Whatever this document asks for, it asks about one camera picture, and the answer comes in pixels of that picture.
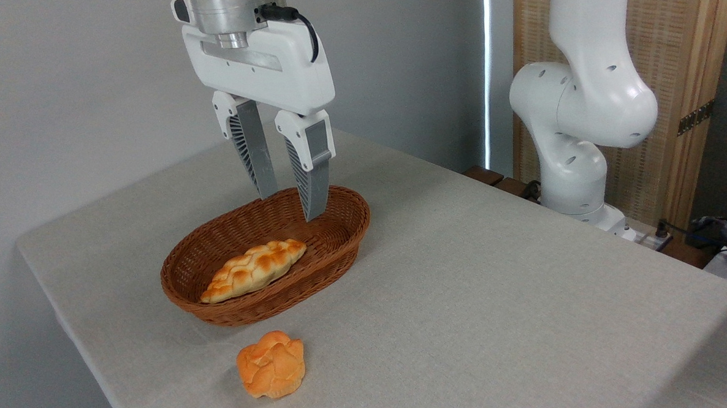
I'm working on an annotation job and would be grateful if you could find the wooden rattan screen panel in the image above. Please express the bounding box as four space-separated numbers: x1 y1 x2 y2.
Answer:
507 0 727 241

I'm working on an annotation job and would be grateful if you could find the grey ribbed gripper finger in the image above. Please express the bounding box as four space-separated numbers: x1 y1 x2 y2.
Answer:
211 88 280 202
273 107 340 224

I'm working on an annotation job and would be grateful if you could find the metal screen hinge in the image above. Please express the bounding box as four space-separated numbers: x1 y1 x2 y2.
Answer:
676 99 717 137

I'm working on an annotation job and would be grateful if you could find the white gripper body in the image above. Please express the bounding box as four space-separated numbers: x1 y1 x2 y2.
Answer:
181 15 338 122

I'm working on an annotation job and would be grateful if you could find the round orange bread bun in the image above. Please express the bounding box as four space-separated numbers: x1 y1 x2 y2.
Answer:
235 329 308 400

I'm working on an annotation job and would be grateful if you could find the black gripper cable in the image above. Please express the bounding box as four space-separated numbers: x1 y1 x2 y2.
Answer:
256 2 320 66

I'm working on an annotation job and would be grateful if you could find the black power cable with plug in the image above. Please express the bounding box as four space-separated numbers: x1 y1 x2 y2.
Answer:
654 217 709 244

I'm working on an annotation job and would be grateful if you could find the grey tablecloth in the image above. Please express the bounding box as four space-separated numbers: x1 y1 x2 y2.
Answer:
11 105 727 408

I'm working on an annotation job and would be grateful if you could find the brown oval wicker basket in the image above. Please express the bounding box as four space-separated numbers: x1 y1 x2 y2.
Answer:
157 184 376 330

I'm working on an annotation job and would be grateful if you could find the long braided bread loaf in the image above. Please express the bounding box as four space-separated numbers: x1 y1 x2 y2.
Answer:
198 238 310 305

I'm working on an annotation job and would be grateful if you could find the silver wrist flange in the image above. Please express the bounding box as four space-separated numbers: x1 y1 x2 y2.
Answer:
170 0 289 52

